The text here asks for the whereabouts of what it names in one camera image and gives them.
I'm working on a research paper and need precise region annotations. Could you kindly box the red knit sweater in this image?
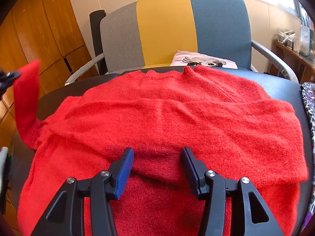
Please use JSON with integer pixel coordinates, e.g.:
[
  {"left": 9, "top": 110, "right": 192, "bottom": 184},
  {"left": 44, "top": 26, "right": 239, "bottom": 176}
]
[{"left": 13, "top": 61, "right": 308, "bottom": 235}]

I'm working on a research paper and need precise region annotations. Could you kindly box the leopard floral print garment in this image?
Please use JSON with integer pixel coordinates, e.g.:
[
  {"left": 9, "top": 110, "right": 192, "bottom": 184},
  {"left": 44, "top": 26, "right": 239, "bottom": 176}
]
[{"left": 301, "top": 82, "right": 315, "bottom": 231}]

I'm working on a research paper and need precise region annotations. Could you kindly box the grey yellow blue armchair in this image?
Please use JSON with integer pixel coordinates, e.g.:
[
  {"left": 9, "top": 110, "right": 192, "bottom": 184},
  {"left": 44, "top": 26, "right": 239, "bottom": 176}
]
[{"left": 66, "top": 0, "right": 298, "bottom": 84}]

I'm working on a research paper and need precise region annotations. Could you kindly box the wooden side shelf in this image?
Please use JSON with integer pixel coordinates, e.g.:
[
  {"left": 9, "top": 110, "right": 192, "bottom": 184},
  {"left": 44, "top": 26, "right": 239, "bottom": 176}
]
[{"left": 272, "top": 39, "right": 314, "bottom": 84}]

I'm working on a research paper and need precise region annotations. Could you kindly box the pink printed cushion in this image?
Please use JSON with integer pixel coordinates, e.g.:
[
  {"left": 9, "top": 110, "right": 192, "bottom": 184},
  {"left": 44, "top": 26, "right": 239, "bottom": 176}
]
[{"left": 170, "top": 51, "right": 238, "bottom": 69}]

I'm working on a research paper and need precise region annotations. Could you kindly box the clutter on shelf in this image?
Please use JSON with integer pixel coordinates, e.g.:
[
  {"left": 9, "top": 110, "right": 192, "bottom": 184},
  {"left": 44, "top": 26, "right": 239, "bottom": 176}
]
[{"left": 277, "top": 2, "right": 315, "bottom": 60}]

